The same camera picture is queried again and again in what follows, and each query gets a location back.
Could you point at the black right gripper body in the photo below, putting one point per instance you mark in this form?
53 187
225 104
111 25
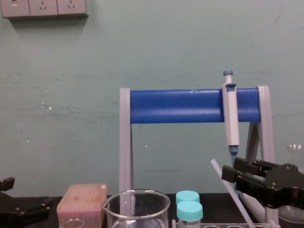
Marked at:
285 185

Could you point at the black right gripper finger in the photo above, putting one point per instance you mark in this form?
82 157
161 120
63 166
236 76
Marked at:
249 187
244 165

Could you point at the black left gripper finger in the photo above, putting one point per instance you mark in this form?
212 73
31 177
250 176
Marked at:
7 184
33 211

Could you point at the translucent white stirring rod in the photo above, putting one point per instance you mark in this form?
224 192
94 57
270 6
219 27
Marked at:
234 192

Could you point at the tall clear glass beaker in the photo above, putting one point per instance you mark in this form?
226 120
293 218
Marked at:
292 217

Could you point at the small clear glass beaker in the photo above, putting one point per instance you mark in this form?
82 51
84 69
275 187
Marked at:
71 220

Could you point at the white and blue pipette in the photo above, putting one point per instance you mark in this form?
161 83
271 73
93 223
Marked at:
231 118

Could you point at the pink pipette tip box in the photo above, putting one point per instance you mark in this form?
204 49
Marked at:
80 202

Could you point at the clear plastic tube rack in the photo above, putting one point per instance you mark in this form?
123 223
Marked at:
216 225

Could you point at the teal capped sample tube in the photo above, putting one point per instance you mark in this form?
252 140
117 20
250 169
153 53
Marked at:
190 211
187 196

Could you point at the grey pipette stand blue bar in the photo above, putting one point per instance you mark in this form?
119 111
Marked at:
178 107

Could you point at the large clear glass beaker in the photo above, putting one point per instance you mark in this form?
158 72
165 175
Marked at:
140 211

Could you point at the grey wall socket panel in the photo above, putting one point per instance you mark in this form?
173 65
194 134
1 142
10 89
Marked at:
42 8

